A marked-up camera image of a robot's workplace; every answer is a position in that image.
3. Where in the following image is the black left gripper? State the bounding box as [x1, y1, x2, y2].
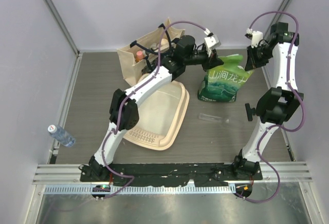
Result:
[184, 48, 224, 72]

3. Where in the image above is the green litter bag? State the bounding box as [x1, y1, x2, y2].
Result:
[197, 54, 253, 103]

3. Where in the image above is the black bag clip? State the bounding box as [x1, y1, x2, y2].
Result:
[245, 103, 256, 122]

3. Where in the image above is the clear plastic scoop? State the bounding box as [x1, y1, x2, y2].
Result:
[198, 113, 229, 124]

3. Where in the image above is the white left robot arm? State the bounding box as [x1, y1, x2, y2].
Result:
[88, 33, 223, 182]

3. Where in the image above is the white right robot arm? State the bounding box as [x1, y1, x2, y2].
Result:
[232, 22, 304, 180]

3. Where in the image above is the cream plastic litter box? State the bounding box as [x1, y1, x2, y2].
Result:
[124, 81, 190, 151]

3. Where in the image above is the beige capped bottle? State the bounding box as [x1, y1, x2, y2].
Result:
[160, 39, 169, 46]

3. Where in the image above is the pink capped bottle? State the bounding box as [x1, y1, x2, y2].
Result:
[135, 50, 144, 62]

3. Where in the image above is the beige canvas tote bag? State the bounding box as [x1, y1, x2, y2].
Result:
[117, 19, 185, 86]

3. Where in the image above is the clear water bottle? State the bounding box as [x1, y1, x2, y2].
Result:
[47, 125, 76, 147]

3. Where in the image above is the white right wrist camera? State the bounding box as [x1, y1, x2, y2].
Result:
[245, 28, 263, 48]

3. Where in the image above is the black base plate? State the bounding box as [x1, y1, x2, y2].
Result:
[79, 163, 263, 187]

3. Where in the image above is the perforated cable duct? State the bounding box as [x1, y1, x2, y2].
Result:
[44, 183, 236, 195]

